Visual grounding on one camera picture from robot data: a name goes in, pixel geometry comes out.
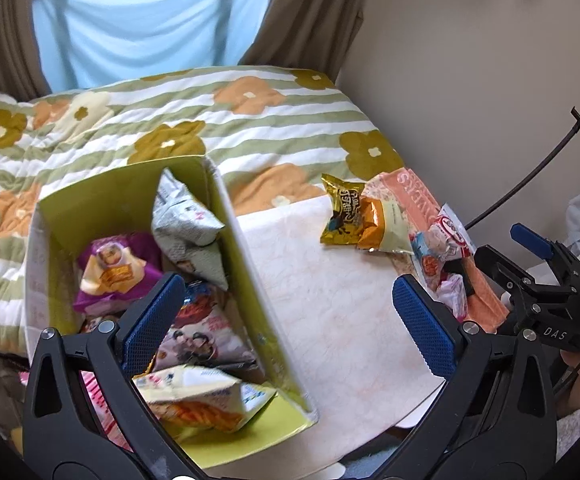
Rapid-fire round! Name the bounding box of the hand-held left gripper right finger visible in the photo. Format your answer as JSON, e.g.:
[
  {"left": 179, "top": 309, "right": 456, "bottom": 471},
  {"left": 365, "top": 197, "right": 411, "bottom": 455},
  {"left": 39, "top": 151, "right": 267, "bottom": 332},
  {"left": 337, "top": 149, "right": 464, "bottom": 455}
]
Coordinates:
[{"left": 375, "top": 274, "right": 558, "bottom": 480}]

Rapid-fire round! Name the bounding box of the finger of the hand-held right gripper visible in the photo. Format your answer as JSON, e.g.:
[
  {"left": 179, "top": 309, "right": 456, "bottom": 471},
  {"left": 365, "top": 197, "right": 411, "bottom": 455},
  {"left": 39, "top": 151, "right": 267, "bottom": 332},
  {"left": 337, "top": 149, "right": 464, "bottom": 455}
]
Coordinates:
[
  {"left": 510, "top": 224, "right": 580, "bottom": 281},
  {"left": 474, "top": 245, "right": 538, "bottom": 306}
]

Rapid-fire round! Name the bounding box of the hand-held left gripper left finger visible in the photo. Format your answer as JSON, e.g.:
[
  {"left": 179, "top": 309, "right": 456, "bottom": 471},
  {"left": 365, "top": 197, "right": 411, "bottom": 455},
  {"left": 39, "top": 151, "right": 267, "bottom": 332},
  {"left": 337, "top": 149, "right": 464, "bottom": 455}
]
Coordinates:
[{"left": 22, "top": 272, "right": 206, "bottom": 480}]

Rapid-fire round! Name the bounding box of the brown red snack packet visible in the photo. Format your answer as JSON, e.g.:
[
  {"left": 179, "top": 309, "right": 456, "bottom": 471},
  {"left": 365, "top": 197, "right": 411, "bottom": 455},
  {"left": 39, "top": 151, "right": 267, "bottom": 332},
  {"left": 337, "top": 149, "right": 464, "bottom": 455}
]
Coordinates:
[{"left": 80, "top": 312, "right": 121, "bottom": 336}]

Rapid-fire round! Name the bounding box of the blue purple snack packet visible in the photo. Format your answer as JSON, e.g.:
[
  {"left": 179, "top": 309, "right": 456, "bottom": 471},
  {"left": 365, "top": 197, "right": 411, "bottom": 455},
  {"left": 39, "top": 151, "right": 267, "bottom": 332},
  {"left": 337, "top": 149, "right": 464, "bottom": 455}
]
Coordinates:
[{"left": 152, "top": 280, "right": 258, "bottom": 373}]

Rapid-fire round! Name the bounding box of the red white snack packet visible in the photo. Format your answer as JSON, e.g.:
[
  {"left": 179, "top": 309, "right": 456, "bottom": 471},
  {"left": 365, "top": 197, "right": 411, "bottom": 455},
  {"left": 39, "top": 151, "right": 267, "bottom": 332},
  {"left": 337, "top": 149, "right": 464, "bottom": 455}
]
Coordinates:
[{"left": 422, "top": 203, "right": 477, "bottom": 261}]

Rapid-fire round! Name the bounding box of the white yellow snack packet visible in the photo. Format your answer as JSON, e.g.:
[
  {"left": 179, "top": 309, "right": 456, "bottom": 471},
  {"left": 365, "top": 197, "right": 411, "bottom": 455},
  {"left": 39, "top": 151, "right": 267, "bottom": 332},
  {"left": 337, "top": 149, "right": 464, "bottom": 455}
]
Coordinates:
[{"left": 132, "top": 364, "right": 277, "bottom": 433}]

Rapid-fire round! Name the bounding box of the silver grey snack packet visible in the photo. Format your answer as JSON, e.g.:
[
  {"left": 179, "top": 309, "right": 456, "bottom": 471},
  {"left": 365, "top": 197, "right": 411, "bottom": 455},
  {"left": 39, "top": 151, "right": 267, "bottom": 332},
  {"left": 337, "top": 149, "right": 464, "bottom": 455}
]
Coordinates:
[{"left": 150, "top": 167, "right": 230, "bottom": 291}]

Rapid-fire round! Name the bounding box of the green cardboard box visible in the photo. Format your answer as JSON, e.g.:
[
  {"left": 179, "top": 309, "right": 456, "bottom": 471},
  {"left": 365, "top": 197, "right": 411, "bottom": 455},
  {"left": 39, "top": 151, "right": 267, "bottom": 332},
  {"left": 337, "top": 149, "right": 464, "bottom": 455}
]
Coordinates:
[{"left": 22, "top": 155, "right": 318, "bottom": 471}]

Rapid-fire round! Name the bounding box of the person's right hand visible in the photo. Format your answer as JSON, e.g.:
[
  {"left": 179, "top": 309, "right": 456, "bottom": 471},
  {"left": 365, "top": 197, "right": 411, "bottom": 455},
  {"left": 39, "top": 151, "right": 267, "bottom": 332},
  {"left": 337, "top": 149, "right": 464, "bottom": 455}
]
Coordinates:
[{"left": 557, "top": 347, "right": 580, "bottom": 418}]

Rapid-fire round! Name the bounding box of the small pink white packet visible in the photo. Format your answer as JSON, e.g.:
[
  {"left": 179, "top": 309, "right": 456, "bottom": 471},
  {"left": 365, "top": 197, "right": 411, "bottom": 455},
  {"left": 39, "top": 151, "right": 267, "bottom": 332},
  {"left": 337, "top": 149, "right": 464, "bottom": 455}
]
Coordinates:
[{"left": 437, "top": 272, "right": 468, "bottom": 321}]

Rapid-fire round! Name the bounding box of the small red blue packet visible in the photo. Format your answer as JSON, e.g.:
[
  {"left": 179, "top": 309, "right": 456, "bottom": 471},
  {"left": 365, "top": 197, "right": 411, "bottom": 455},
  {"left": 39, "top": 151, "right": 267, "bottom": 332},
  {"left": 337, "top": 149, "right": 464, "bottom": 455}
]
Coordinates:
[{"left": 412, "top": 232, "right": 451, "bottom": 291}]

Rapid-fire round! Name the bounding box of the orange white snack packet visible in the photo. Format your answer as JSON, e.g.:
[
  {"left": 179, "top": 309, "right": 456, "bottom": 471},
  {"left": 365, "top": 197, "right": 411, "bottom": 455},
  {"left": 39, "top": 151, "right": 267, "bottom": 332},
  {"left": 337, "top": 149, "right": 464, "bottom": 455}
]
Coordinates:
[{"left": 355, "top": 195, "right": 413, "bottom": 255}]

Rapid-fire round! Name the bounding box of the orange pink snack packet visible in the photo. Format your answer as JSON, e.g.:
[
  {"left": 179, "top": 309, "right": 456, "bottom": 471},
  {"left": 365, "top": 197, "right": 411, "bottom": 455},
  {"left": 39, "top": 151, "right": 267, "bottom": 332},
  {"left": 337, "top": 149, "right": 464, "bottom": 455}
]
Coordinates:
[{"left": 365, "top": 167, "right": 510, "bottom": 333}]

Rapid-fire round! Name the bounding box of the gold black snack packet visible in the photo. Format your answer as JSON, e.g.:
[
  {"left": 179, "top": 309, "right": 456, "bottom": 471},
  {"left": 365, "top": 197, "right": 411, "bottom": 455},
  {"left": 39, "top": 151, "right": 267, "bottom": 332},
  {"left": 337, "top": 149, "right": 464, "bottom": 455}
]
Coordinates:
[{"left": 320, "top": 173, "right": 371, "bottom": 247}]

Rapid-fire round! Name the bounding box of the floral striped quilt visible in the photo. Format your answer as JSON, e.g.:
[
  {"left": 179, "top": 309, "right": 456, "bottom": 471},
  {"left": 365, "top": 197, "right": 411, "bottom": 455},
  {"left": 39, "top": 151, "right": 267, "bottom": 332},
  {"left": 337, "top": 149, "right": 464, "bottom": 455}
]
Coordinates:
[{"left": 0, "top": 66, "right": 406, "bottom": 361}]

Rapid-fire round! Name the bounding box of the light blue cloth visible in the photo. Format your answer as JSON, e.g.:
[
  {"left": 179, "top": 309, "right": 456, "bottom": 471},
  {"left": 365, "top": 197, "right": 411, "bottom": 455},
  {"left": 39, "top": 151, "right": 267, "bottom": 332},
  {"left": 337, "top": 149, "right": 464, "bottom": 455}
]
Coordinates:
[{"left": 30, "top": 0, "right": 283, "bottom": 93}]

